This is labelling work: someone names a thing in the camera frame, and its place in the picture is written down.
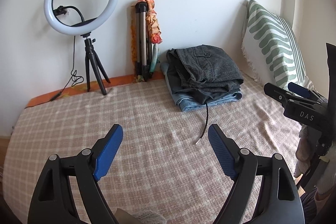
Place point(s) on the right white gloved hand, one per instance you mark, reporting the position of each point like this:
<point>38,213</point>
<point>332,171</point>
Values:
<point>304,152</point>

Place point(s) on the folded silver tripod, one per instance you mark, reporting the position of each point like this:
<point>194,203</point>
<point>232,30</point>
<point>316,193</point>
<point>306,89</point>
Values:
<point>141,49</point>

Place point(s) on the black mini tripod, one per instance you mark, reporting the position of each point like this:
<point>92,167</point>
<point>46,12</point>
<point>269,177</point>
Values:
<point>92,60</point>

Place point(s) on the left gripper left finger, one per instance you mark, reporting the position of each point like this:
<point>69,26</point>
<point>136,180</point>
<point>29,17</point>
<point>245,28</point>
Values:
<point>53,201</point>

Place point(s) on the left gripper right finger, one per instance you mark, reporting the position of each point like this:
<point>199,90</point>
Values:
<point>278,200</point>

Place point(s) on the orange floral cloth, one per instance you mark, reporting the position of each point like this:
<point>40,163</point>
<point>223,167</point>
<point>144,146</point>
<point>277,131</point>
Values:
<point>154,33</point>

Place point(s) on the grey houndstooth pants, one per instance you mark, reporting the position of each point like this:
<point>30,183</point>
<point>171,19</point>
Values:
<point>205,67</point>

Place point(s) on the green striped white pillow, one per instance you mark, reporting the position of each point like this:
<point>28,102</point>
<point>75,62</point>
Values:
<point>271,49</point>

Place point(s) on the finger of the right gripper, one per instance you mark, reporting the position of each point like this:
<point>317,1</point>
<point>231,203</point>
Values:
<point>306,93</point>
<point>289,100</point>

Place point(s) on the pink checked bed blanket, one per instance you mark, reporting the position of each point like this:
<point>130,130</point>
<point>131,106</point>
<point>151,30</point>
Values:
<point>165,162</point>

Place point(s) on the right forearm pink sleeve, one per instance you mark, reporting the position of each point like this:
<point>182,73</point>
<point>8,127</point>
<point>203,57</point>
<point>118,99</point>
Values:
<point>326,183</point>

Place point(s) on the folded blue jeans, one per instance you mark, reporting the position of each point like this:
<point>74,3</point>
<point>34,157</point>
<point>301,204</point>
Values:
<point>172,78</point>

